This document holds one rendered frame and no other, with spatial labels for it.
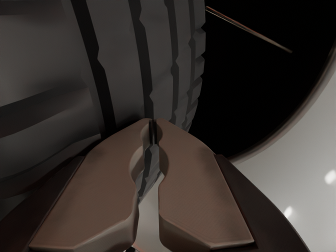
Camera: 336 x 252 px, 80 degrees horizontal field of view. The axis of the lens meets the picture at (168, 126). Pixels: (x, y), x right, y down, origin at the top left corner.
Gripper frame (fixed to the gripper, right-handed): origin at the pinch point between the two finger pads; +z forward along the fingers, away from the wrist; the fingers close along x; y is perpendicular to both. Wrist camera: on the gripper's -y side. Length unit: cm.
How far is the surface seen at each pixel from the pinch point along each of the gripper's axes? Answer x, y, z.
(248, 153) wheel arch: 18.1, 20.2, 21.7
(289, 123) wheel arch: 22.6, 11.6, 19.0
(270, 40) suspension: 29, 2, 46
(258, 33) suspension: 26, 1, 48
